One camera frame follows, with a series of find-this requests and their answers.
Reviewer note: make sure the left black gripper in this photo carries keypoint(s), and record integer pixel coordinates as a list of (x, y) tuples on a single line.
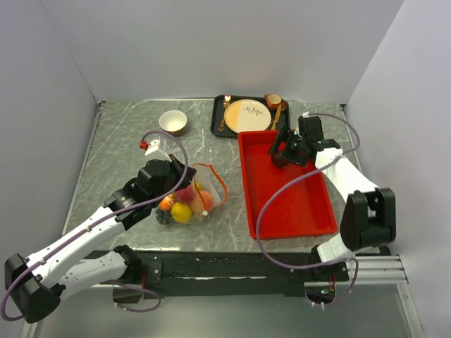
[(179, 168)]

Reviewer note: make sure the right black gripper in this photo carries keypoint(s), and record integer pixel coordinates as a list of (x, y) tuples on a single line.
[(283, 135)]

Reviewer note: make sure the dark purple passionfruit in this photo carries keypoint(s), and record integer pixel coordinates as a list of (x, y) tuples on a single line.
[(279, 161)]

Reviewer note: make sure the green orange mango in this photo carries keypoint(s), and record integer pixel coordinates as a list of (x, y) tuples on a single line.
[(167, 203)]

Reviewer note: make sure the red wrinkled fruit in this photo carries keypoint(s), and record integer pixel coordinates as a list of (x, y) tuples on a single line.
[(185, 196)]

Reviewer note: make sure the dark grape bunch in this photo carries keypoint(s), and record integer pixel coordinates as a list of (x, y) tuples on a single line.
[(164, 217)]

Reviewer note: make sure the green yellow orange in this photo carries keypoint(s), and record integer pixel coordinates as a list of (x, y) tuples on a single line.
[(197, 187)]

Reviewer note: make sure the yellow pear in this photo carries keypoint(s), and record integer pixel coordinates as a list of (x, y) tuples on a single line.
[(181, 213)]

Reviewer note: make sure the peach fruit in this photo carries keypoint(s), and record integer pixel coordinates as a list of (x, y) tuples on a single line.
[(203, 201)]

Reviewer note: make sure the clear zip top bag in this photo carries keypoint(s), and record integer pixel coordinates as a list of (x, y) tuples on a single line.
[(211, 181)]

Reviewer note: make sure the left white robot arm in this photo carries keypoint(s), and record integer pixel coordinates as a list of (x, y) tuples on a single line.
[(38, 283)]

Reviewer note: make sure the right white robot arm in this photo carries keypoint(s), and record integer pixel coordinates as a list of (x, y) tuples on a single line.
[(369, 218)]

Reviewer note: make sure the gold spoon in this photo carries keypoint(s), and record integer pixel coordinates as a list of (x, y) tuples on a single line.
[(281, 109)]

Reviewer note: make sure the small brown cup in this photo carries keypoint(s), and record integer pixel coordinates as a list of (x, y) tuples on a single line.
[(273, 101)]

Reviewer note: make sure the orange white plate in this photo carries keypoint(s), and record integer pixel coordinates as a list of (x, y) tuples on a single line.
[(247, 115)]

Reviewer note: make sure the white brown bowl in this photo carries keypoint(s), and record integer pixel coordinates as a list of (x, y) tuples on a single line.
[(173, 122)]

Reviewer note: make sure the gold fork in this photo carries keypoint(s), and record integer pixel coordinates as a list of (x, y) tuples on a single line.
[(226, 103)]

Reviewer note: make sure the red plastic bin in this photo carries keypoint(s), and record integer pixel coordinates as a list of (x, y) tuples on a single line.
[(300, 211)]

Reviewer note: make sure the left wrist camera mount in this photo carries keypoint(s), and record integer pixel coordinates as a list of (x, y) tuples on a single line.
[(155, 149)]

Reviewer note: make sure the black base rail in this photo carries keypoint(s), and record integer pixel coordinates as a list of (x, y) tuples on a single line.
[(197, 273)]

